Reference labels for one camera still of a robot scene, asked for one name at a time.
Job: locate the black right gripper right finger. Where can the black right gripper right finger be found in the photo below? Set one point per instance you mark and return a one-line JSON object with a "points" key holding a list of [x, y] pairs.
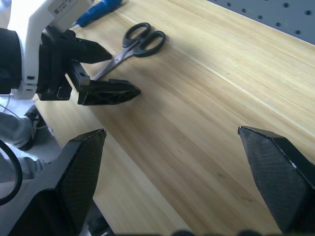
{"points": [[275, 177]]}

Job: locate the grey pegboard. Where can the grey pegboard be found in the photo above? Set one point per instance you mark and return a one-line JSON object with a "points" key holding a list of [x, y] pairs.
{"points": [[270, 13]]}

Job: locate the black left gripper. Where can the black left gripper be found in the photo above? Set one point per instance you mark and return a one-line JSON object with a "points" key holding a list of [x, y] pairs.
{"points": [[50, 71]]}

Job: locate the grey trouser leg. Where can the grey trouser leg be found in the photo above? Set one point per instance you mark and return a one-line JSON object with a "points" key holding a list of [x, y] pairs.
{"points": [[11, 129]]}

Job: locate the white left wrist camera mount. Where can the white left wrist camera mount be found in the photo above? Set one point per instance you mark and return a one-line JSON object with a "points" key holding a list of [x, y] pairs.
{"points": [[33, 37]]}

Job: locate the black sneaker white laces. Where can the black sneaker white laces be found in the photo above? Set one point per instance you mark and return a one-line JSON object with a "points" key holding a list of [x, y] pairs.
{"points": [[33, 123]]}

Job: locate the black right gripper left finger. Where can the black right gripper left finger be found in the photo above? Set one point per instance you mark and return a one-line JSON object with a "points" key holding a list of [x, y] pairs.
{"points": [[73, 177]]}

